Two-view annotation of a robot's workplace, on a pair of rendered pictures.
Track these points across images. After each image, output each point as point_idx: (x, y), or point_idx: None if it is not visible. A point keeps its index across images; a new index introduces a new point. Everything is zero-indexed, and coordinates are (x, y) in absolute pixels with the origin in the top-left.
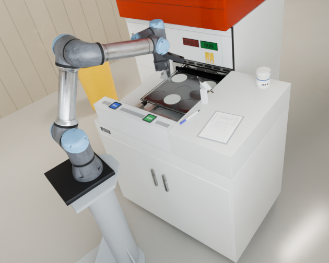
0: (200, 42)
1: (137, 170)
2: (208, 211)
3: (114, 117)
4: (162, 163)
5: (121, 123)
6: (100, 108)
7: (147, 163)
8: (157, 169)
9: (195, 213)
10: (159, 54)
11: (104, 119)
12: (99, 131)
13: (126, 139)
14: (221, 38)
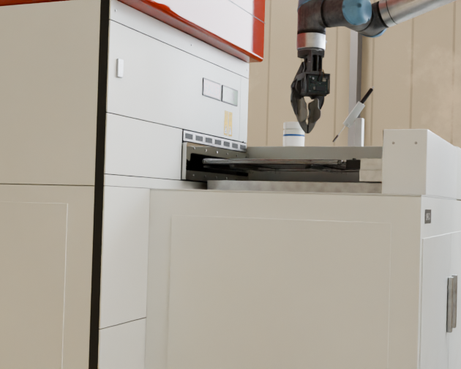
0: (222, 88)
1: (438, 325)
2: None
3: (437, 152)
4: (453, 239)
5: (440, 164)
6: (431, 135)
7: (446, 267)
8: (450, 269)
9: (458, 351)
10: (379, 34)
11: (430, 172)
12: (421, 236)
13: (439, 214)
14: (240, 82)
